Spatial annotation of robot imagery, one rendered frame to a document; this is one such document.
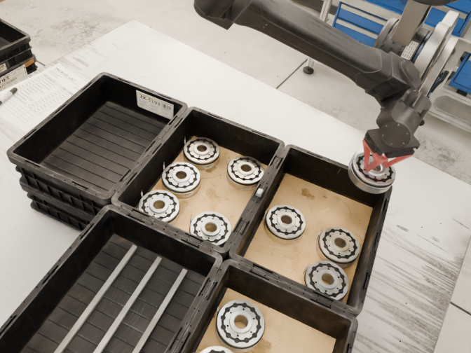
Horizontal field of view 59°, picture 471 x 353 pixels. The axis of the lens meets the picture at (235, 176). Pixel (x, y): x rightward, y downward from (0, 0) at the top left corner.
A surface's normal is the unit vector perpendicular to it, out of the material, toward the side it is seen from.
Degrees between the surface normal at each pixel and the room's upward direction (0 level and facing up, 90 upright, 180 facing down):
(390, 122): 90
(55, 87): 0
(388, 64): 34
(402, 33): 90
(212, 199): 0
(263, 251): 0
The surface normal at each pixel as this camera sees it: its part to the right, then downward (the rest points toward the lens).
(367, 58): 0.43, -0.27
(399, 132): -0.56, 0.58
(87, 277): 0.11, -0.65
